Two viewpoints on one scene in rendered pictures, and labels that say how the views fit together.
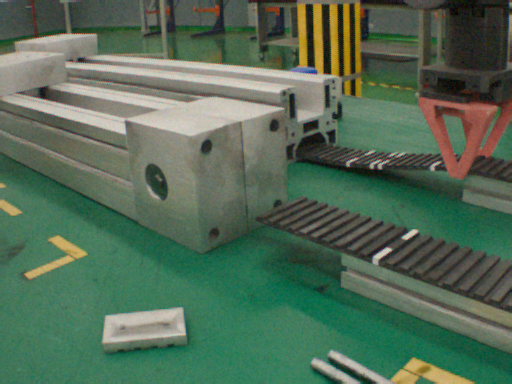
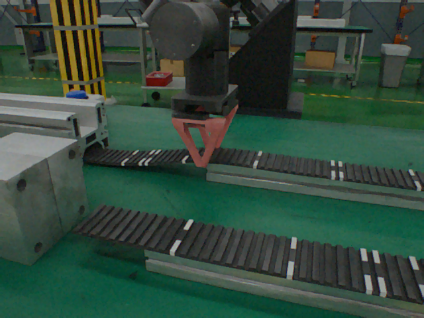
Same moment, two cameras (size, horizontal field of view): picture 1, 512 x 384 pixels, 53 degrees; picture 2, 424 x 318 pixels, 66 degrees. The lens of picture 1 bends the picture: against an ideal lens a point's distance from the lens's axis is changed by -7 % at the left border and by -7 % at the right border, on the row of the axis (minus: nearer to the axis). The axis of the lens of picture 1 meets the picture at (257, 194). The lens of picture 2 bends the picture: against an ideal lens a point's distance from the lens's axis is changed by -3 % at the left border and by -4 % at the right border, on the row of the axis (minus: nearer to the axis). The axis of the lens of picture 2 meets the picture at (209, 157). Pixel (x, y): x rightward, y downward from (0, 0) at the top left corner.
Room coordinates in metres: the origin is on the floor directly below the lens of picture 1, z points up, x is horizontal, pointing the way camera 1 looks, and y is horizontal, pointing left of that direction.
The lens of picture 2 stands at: (0.08, 0.01, 1.01)
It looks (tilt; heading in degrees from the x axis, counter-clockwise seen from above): 24 degrees down; 331
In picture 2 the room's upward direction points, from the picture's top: straight up
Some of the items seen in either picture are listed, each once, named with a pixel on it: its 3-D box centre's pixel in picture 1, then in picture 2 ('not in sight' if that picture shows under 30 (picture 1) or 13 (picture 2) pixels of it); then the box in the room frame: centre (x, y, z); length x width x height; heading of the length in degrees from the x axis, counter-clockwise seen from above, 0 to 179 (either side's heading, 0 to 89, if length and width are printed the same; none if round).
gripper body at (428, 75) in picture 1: (476, 45); (207, 77); (0.47, -0.20, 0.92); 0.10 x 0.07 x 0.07; 134
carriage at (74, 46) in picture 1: (55, 54); not in sight; (1.08, 0.39, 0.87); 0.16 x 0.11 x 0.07; 44
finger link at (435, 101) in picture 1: (466, 125); (204, 131); (0.46, -0.19, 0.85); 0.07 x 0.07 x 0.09; 44
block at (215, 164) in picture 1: (218, 163); (30, 187); (0.45, 0.03, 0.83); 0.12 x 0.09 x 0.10; 134
